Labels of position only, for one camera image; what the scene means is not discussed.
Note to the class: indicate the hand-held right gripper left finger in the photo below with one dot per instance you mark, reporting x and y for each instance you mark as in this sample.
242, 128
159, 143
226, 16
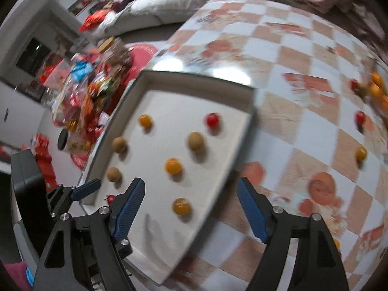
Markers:
128, 209

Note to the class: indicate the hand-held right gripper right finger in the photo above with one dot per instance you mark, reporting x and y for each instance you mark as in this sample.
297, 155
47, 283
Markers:
253, 212

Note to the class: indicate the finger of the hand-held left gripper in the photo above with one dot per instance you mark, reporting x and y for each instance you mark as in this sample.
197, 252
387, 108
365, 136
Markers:
88, 188

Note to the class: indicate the red cherry tomato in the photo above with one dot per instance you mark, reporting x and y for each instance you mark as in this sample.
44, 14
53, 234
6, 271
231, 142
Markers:
354, 84
212, 120
111, 199
360, 117

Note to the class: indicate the brown longan fruit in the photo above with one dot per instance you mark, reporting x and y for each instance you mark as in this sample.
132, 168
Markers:
196, 142
119, 144
113, 174

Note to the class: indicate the yellow cherry tomato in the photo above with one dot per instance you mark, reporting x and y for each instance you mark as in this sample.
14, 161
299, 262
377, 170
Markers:
173, 166
182, 206
361, 153
145, 121

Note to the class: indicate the white rectangular tray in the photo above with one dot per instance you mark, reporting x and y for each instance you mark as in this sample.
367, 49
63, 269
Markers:
169, 103

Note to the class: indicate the red bags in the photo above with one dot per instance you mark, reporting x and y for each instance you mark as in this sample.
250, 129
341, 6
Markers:
45, 160

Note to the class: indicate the jar with black lid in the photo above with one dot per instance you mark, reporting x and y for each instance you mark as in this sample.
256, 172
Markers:
71, 141

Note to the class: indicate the pile of snack packets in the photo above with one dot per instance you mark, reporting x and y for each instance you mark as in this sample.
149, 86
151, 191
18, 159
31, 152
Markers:
91, 97

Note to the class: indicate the jar with yellow lid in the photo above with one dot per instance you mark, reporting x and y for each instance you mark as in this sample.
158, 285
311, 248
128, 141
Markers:
110, 48

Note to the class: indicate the red snack packet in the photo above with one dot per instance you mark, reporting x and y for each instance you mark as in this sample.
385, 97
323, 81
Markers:
95, 19

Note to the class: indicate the wall picture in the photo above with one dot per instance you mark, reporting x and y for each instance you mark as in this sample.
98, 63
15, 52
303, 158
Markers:
81, 4

